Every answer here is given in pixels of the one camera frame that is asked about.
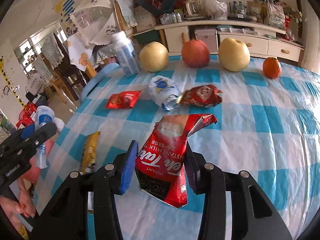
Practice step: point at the dining table with floral cloth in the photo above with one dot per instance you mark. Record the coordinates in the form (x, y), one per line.
(88, 57)

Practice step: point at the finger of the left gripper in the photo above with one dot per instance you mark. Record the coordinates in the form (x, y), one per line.
(28, 131)
(40, 136)

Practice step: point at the dark red snack wrapper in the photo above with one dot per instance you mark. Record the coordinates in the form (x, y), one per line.
(207, 96)

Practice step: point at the person left hand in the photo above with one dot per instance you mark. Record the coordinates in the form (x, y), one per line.
(24, 205)

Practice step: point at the white tv cabinet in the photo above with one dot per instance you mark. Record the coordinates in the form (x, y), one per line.
(261, 40)

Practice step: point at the small orange tangerine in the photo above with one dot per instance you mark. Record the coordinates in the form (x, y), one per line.
(272, 68)

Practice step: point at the white blue plastic bag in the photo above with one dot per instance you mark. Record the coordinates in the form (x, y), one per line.
(43, 115)

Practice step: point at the blue white checkered tablecloth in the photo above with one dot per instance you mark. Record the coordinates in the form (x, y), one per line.
(269, 128)

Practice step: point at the small yellow pear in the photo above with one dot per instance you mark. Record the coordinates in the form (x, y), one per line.
(233, 55)

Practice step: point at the red candy wrapper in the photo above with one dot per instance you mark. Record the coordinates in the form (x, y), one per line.
(123, 100)

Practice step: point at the dark wooden dining chair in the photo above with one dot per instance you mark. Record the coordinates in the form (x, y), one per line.
(57, 56)

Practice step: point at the white blue milk pouch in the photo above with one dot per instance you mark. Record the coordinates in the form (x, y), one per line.
(164, 92)

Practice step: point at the red gift boxes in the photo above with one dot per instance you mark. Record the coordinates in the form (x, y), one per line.
(26, 116)

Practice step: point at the red instant milk tea bag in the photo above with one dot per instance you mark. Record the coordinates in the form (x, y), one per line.
(159, 163)

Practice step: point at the white milk bottle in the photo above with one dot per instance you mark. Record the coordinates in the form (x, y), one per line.
(125, 53)

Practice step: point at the red apple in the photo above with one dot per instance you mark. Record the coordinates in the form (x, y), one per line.
(195, 54)

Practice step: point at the white mesh food cover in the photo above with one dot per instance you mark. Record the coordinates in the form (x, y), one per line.
(96, 21)

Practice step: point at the clear plastic bag on cabinet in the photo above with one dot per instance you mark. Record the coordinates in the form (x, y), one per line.
(216, 9)

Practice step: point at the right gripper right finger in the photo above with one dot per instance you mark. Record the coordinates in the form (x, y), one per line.
(253, 214)

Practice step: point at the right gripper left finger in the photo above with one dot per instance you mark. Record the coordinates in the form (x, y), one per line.
(65, 215)

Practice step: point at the giraffe height chart sticker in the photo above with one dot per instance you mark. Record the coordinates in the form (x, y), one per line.
(9, 88)

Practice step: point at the pink storage box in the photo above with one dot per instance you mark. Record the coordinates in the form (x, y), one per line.
(208, 35)

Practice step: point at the yellow black snack bar wrapper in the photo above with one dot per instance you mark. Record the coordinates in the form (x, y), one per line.
(89, 155)

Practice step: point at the white electric kettle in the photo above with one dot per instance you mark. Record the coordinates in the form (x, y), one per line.
(193, 10)

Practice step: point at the large yellow pear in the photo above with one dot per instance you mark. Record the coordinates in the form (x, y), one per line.
(154, 57)

